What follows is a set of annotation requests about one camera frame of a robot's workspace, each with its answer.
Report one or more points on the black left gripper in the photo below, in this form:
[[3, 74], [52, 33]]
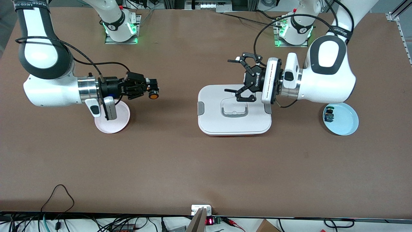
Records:
[[254, 78]]

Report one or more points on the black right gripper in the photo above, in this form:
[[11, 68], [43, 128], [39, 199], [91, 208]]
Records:
[[112, 87]]

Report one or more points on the orange push button switch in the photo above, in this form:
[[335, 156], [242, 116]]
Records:
[[154, 95]]

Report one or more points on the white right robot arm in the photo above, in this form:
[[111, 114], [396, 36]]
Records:
[[48, 93]]

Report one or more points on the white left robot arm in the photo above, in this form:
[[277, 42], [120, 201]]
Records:
[[328, 87]]

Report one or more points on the pink round plate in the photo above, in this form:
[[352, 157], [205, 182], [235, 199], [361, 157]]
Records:
[[119, 124]]

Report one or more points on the white lunch box grey latches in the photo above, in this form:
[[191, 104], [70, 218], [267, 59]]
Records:
[[235, 125]]

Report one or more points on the light blue round plate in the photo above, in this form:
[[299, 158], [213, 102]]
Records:
[[346, 124]]

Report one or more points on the white mounting plate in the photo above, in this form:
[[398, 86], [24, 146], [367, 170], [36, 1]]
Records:
[[194, 209]]

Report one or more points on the red clip lead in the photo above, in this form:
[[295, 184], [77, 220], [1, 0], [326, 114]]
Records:
[[233, 223]]

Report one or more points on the red digit display module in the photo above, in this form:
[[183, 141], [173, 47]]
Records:
[[210, 221]]

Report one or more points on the cardboard box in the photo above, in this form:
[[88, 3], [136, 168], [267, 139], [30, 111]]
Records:
[[267, 227]]

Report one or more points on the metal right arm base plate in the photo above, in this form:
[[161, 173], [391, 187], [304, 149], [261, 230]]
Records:
[[111, 42]]

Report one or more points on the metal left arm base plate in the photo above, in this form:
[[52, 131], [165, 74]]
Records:
[[291, 45]]

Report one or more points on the silver metal frame box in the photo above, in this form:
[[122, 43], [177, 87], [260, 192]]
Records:
[[207, 5]]

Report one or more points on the green push button switch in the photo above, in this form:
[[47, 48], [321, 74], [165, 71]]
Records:
[[329, 116]]

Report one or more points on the aluminium rail with bracket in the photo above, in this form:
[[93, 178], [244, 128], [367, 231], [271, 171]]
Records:
[[404, 38]]

